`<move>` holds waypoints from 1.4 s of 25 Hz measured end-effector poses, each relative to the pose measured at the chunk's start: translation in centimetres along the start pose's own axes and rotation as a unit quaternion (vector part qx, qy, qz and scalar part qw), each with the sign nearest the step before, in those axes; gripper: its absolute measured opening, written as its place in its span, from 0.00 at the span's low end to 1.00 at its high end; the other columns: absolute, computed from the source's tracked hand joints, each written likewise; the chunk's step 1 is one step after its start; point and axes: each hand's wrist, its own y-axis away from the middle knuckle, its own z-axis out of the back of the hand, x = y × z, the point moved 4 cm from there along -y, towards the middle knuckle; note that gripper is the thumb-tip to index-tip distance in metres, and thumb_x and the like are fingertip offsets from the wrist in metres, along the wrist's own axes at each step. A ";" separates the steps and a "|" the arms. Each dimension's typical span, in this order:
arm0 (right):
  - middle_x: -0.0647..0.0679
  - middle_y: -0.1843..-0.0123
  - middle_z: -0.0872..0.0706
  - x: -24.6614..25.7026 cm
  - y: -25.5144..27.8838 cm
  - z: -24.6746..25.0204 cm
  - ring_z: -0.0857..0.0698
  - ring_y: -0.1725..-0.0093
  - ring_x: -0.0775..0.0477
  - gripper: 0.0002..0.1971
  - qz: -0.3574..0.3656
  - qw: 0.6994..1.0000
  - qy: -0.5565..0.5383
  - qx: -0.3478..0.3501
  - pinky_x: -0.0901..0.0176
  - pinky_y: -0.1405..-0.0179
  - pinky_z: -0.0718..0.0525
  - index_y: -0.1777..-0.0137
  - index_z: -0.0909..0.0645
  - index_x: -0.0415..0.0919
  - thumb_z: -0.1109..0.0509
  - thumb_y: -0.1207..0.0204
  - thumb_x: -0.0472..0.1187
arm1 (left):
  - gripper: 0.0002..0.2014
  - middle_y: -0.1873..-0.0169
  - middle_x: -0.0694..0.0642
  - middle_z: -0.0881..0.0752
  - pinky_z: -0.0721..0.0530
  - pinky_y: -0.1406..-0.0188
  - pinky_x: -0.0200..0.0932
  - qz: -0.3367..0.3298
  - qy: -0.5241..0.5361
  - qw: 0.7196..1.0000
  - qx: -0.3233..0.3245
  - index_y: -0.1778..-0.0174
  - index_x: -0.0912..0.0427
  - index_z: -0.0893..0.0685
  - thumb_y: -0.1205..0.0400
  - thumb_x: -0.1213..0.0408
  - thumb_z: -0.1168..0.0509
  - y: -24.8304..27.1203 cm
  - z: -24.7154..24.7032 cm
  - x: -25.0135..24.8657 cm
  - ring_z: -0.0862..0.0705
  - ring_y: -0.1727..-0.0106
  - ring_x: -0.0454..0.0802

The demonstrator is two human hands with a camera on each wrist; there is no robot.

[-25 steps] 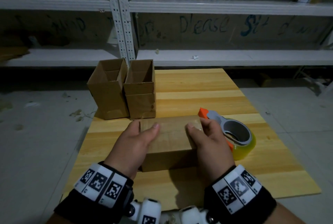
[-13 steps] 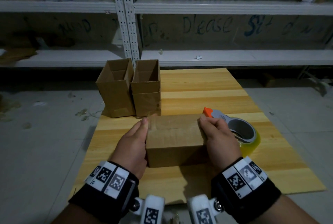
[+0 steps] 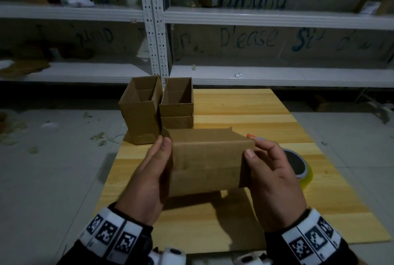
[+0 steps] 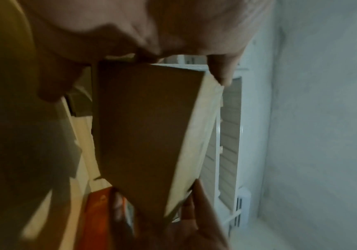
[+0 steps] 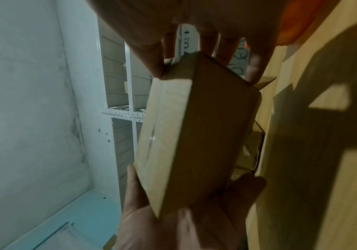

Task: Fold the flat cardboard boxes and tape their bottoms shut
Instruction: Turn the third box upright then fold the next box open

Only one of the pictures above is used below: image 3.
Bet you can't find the brown cardboard blank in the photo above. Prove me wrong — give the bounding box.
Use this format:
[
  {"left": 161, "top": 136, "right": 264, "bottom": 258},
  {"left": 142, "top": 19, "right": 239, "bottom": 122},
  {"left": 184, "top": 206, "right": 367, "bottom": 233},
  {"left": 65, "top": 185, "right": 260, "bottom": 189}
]
[{"left": 161, "top": 126, "right": 256, "bottom": 198}]

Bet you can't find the white marker cube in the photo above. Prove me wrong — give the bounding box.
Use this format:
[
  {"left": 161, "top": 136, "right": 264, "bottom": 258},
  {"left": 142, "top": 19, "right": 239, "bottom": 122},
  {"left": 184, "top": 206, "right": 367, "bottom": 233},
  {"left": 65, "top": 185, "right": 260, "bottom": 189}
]
[{"left": 232, "top": 251, "right": 273, "bottom": 265}]

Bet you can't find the black right wristband with markers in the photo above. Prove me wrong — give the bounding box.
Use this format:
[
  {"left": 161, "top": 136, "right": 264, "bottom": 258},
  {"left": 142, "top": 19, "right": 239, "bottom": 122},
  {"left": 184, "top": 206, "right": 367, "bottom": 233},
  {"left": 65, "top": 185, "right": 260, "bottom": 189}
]
[{"left": 264, "top": 208, "right": 351, "bottom": 265}]

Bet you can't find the white metal shelf rack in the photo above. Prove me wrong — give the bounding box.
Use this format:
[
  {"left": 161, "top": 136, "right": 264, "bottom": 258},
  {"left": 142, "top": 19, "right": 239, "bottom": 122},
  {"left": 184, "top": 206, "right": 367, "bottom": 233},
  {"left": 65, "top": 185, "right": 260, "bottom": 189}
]
[
  {"left": 149, "top": 0, "right": 394, "bottom": 105},
  {"left": 0, "top": 0, "right": 160, "bottom": 85}
]

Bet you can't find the carton with white label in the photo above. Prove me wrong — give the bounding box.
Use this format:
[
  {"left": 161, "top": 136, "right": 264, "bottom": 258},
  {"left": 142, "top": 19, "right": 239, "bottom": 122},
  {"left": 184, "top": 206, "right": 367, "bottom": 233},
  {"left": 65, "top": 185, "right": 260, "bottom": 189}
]
[{"left": 354, "top": 0, "right": 392, "bottom": 15}]

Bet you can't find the yellow tape roll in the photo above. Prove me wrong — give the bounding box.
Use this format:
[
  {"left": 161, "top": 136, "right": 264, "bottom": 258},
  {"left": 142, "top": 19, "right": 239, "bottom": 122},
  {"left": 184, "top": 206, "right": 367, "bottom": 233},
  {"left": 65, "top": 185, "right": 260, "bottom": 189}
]
[{"left": 282, "top": 148, "right": 314, "bottom": 191}]

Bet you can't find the white dotted plastic gadget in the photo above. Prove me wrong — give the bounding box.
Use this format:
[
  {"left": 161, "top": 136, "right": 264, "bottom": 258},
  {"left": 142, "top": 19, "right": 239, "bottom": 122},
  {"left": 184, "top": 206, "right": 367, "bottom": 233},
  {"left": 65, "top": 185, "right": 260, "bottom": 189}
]
[{"left": 66, "top": 0, "right": 95, "bottom": 8}]

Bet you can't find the person's right hand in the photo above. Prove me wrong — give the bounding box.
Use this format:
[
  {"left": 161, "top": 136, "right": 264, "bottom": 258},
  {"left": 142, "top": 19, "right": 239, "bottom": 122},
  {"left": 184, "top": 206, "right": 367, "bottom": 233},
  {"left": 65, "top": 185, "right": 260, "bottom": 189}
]
[{"left": 245, "top": 138, "right": 308, "bottom": 233}]

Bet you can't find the person's left hand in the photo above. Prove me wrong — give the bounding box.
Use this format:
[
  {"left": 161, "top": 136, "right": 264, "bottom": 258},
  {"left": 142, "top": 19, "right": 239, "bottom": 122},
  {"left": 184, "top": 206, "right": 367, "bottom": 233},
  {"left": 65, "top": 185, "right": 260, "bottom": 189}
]
[{"left": 114, "top": 135, "right": 173, "bottom": 227}]

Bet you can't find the brown cardboard box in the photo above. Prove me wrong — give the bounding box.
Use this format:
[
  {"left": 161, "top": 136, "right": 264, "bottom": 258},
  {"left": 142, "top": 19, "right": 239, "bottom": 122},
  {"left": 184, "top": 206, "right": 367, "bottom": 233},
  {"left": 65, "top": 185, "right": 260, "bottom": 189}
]
[
  {"left": 118, "top": 75, "right": 164, "bottom": 145},
  {"left": 159, "top": 77, "right": 195, "bottom": 130}
]

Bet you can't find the black wristband with markers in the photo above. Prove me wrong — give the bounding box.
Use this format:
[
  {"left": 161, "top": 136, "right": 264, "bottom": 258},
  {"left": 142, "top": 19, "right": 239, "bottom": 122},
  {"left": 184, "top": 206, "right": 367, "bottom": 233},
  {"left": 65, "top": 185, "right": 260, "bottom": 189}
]
[
  {"left": 58, "top": 202, "right": 153, "bottom": 265},
  {"left": 264, "top": 208, "right": 351, "bottom": 265}
]

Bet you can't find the black left wristband with markers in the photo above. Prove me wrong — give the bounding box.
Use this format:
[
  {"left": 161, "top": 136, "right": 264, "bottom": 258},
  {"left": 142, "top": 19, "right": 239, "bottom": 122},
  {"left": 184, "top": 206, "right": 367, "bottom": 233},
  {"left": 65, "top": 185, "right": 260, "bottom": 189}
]
[{"left": 58, "top": 202, "right": 153, "bottom": 265}]

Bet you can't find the orange tape dispenser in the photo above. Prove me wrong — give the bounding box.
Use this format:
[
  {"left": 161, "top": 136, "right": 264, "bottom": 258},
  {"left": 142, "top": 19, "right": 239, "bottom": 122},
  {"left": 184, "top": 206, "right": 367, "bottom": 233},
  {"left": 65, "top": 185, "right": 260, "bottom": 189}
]
[{"left": 246, "top": 134, "right": 308, "bottom": 180}]

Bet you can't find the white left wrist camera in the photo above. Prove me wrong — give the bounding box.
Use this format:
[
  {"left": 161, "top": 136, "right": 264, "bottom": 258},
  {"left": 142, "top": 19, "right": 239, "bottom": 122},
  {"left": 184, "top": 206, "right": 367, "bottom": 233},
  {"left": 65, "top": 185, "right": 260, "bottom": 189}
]
[{"left": 149, "top": 246, "right": 187, "bottom": 265}]

